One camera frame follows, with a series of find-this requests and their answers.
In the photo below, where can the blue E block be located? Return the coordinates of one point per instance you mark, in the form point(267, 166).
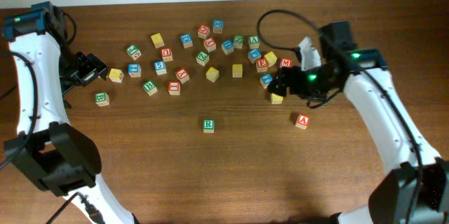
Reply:
point(265, 80)

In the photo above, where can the yellow block right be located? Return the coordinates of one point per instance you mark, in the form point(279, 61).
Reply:
point(271, 58)

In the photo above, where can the green B block centre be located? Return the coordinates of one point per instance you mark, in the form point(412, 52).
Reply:
point(150, 88)

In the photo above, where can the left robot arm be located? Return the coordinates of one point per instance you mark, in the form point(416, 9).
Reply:
point(48, 150)

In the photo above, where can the red E block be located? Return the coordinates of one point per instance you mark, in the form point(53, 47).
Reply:
point(261, 65)

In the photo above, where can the green J block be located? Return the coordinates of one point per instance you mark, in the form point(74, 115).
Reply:
point(133, 51)

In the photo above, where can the red U block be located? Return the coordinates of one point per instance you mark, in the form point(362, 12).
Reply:
point(167, 54)

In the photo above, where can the blue P block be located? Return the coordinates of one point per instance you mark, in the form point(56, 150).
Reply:
point(253, 55)

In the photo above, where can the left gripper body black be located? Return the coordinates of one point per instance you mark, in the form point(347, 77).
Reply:
point(90, 69)

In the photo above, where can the red M block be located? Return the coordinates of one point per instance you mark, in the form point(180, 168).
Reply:
point(286, 62)

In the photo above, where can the yellow block top left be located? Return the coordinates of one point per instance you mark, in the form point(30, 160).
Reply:
point(157, 40)

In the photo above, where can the green V block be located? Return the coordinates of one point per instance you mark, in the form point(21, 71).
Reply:
point(253, 42)

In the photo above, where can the blue D block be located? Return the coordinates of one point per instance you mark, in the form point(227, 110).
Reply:
point(186, 40)

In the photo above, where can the blue X block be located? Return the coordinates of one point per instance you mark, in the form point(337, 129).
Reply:
point(218, 26)

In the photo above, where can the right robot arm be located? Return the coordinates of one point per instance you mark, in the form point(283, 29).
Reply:
point(415, 188)

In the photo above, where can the red Y block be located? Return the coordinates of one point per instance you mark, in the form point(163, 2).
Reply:
point(209, 44)

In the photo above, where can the red K block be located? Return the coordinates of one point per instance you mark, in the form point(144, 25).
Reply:
point(182, 75)

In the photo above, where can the blue 5 block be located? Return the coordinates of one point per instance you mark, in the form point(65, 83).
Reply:
point(160, 67)

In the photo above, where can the red C block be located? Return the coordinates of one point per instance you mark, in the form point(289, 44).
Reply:
point(203, 32)

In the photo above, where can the red I block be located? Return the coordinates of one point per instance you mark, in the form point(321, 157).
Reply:
point(174, 88)

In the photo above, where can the red A block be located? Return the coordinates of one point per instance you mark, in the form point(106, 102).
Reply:
point(302, 121)

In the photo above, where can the yellow W block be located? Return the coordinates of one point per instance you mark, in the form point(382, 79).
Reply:
point(116, 75)

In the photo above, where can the green b block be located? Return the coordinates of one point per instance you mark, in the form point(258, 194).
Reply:
point(102, 99)
point(150, 88)

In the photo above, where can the yellow block centre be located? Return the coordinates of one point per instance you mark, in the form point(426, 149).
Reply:
point(212, 74)

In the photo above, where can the green R block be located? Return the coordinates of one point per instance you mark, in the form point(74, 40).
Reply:
point(208, 125)

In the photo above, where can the blue H block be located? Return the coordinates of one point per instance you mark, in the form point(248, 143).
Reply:
point(228, 46)

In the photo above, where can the green Z block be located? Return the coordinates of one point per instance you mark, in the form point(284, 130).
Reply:
point(202, 58)

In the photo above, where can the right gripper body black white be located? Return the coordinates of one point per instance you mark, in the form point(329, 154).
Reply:
point(311, 80)

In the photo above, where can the yellow S block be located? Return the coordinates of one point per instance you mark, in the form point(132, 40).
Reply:
point(237, 70)
point(276, 99)

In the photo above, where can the green B block left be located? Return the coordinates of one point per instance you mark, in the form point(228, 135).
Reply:
point(102, 99)

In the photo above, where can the green N block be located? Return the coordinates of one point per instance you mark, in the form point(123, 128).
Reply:
point(238, 41)

